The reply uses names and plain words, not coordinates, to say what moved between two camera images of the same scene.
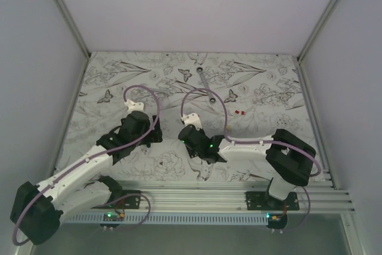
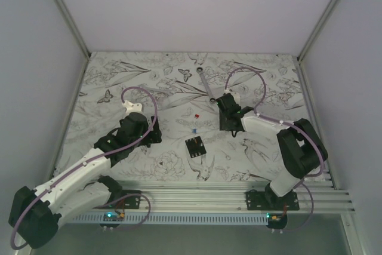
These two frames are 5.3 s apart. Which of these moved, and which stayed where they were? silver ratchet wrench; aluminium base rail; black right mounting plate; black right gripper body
Moved: black right gripper body
Stayed: black right mounting plate; silver ratchet wrench; aluminium base rail
